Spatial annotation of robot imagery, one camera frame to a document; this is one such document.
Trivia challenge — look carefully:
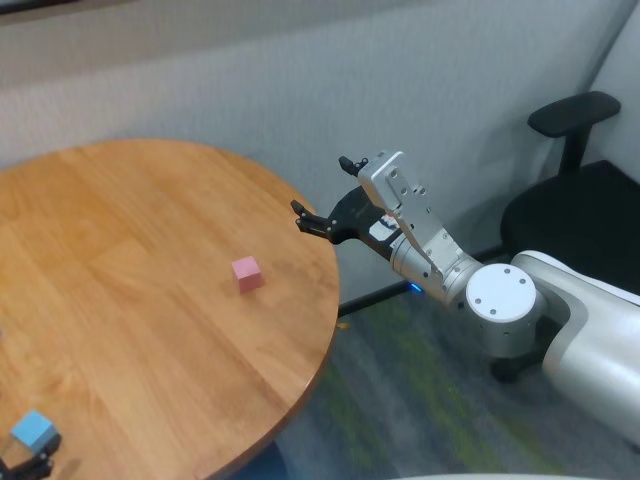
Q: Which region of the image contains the black partition base bar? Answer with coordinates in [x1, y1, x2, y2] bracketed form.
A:
[338, 245, 512, 317]

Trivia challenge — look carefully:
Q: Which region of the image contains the pink cube block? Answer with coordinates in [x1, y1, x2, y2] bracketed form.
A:
[231, 255, 266, 295]

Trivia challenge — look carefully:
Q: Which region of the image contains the blue cube block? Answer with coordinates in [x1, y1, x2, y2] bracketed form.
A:
[10, 409, 55, 452]

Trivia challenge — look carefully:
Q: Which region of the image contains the black wall trim strip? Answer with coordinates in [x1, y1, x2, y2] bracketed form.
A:
[0, 0, 136, 16]

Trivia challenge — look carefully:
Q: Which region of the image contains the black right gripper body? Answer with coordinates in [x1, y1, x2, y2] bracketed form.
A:
[327, 187, 401, 261]

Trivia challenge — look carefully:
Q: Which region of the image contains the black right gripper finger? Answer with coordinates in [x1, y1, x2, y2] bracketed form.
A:
[290, 199, 334, 241]
[338, 155, 371, 177]

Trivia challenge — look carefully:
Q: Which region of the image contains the black office chair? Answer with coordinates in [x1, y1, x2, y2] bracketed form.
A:
[491, 90, 640, 385]

